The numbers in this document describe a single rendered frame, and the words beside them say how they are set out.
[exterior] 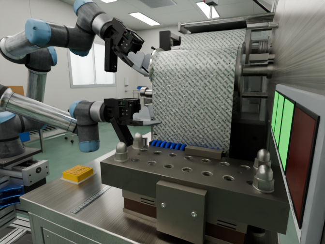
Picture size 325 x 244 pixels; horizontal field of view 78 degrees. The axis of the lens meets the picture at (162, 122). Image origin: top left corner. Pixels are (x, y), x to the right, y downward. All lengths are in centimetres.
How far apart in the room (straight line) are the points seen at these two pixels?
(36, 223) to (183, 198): 45
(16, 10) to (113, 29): 394
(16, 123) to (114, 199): 87
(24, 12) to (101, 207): 435
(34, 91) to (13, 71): 314
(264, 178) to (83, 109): 59
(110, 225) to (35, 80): 90
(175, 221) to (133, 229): 11
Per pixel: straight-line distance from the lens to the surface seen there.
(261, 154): 50
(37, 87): 125
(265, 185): 41
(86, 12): 80
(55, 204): 65
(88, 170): 74
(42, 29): 77
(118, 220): 54
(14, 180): 135
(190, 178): 43
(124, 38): 71
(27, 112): 91
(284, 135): 20
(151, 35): 706
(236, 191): 40
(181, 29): 93
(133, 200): 53
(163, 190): 42
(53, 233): 68
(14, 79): 439
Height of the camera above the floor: 123
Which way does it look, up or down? 12 degrees down
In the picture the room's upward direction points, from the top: straight up
